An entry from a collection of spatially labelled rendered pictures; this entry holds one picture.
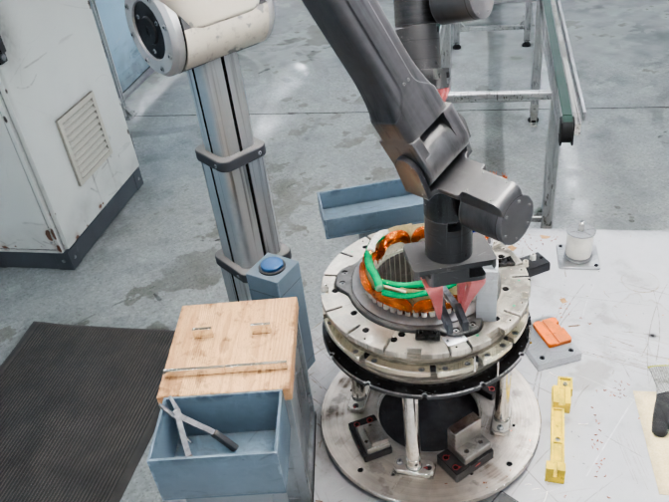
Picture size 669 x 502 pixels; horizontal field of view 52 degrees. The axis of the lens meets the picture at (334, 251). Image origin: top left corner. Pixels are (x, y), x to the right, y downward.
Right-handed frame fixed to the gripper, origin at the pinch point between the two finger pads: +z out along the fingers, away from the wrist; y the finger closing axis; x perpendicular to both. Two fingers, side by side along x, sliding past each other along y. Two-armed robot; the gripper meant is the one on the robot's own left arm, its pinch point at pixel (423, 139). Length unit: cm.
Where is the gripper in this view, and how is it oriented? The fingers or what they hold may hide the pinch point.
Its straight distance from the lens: 95.0
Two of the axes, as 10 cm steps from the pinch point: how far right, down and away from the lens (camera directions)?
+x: -9.5, 0.1, 3.2
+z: 0.9, 9.7, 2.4
